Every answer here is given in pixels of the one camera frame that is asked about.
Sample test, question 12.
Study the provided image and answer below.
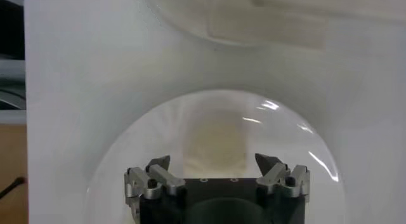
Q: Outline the white round plate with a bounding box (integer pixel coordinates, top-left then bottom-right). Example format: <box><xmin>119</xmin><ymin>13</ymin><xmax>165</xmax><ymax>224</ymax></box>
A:
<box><xmin>84</xmin><ymin>89</ymin><xmax>346</xmax><ymax>224</ymax></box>

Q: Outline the white black robot base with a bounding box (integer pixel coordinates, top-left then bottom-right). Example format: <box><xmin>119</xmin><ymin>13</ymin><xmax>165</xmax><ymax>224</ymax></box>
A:
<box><xmin>0</xmin><ymin>0</ymin><xmax>26</xmax><ymax>124</ymax></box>

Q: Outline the cream electric cooker base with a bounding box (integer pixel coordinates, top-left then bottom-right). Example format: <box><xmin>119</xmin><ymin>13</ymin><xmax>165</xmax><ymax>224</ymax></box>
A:
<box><xmin>139</xmin><ymin>0</ymin><xmax>337</xmax><ymax>50</ymax></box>

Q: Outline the black floor cable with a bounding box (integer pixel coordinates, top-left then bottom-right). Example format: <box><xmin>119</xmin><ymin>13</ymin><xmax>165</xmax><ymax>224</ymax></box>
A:
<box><xmin>0</xmin><ymin>176</ymin><xmax>26</xmax><ymax>199</ymax></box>

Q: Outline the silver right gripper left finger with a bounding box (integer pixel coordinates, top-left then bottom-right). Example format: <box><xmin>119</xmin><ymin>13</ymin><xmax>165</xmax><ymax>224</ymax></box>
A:
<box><xmin>123</xmin><ymin>154</ymin><xmax>187</xmax><ymax>220</ymax></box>

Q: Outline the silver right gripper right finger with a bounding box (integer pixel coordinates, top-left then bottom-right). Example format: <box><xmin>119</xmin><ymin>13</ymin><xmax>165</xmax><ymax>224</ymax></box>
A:
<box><xmin>255</xmin><ymin>152</ymin><xmax>311</xmax><ymax>202</ymax></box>

